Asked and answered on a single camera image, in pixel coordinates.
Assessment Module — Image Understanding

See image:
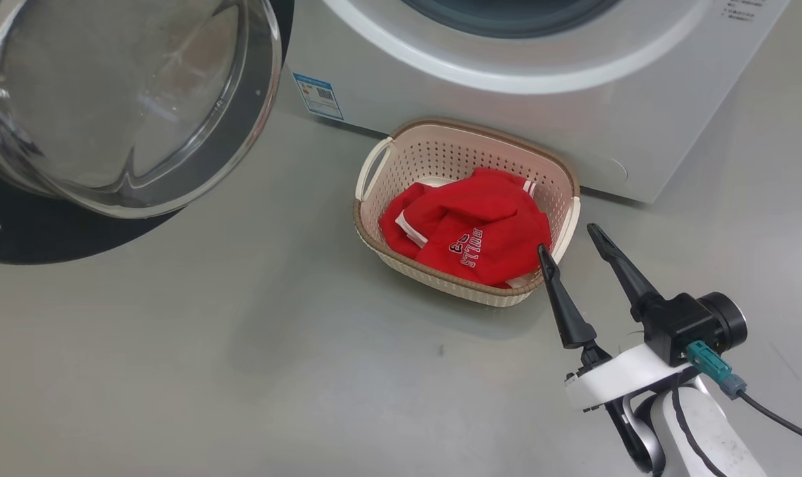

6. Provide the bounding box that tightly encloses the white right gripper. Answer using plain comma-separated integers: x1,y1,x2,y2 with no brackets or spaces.
537,223,703,413

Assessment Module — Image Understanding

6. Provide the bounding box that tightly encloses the red and white jersey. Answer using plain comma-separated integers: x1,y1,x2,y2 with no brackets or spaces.
379,168,552,290

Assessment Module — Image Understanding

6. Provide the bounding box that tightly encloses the dark round glass washer door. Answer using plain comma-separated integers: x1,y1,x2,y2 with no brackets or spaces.
0,0,295,264

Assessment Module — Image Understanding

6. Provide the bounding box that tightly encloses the white front-load washing machine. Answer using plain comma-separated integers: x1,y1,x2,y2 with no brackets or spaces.
285,0,792,204

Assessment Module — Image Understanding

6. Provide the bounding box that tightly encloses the cream perforated laundry basket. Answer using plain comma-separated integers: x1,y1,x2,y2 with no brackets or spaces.
354,118,581,308

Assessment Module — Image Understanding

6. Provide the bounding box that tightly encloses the blue energy label sticker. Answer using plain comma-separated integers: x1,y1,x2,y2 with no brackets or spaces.
293,72,344,121

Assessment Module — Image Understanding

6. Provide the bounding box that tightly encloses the teal plug right camera cable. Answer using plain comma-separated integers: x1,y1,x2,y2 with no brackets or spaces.
685,341,802,448

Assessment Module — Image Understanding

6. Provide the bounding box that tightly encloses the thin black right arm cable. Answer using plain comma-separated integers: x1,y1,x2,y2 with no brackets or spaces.
669,384,726,477

